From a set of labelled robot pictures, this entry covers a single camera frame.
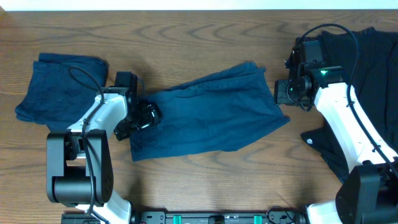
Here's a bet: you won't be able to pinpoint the dark blue shorts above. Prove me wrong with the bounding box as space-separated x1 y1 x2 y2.
130 62 290 161

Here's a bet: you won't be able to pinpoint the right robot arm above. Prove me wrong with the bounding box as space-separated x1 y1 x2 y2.
274 67 397 223

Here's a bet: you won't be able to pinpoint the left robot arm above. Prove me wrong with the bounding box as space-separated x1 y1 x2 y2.
46 86 160 223

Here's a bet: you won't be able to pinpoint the black garment pile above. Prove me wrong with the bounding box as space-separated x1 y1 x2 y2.
295 26 398 184

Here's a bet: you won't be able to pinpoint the folded dark blue garment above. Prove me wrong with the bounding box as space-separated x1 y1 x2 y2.
15 53 108 130

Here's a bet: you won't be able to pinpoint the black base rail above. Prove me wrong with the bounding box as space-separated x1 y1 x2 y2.
60 208 307 224

